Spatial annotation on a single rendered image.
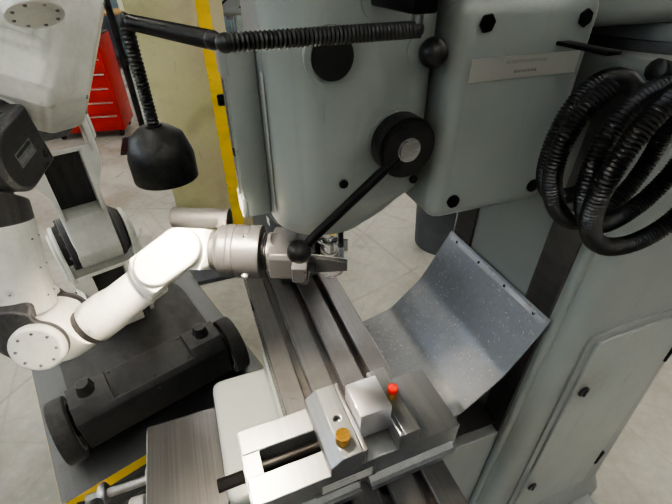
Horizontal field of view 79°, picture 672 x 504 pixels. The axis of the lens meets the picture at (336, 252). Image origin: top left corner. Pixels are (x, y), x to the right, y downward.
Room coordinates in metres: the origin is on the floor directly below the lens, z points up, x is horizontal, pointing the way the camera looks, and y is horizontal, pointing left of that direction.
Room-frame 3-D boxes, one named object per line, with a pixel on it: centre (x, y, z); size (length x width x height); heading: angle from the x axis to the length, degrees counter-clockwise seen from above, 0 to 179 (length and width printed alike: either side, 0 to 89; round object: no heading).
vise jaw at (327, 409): (0.35, 0.00, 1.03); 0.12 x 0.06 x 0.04; 22
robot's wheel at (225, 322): (0.98, 0.38, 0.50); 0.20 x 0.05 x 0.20; 38
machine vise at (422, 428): (0.36, -0.02, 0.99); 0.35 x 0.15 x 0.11; 112
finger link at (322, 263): (0.51, 0.01, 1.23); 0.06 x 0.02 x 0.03; 88
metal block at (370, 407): (0.37, -0.05, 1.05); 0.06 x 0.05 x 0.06; 22
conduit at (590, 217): (0.44, -0.31, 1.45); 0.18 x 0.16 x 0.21; 110
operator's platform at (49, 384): (1.01, 0.74, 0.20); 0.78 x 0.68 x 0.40; 38
